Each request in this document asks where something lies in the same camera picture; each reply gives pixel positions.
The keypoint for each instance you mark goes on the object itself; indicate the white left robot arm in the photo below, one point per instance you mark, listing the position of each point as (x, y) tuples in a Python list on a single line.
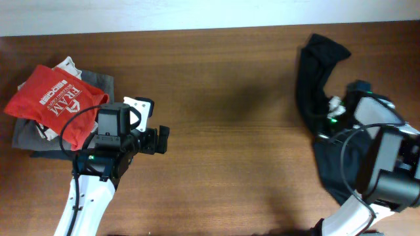
[(104, 158)]

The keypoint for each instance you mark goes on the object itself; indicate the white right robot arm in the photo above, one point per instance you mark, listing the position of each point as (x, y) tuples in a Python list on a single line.
[(388, 179)]

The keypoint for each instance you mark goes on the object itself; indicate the black leggings red waistband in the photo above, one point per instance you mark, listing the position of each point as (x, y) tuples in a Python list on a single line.
[(337, 165)]

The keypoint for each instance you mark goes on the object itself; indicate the red printed t-shirt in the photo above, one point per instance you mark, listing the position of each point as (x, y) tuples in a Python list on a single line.
[(48, 93)]

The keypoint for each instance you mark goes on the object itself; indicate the grey folded garment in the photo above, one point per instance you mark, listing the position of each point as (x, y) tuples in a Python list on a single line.
[(26, 135)]

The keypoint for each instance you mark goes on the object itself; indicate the dark folded garment bottom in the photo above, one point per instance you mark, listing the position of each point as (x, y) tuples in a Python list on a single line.
[(52, 154)]

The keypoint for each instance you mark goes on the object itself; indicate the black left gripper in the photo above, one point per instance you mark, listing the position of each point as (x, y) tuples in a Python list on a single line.
[(151, 145)]

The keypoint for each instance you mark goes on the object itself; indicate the white folded garment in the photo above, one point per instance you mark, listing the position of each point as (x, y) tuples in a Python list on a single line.
[(68, 66)]

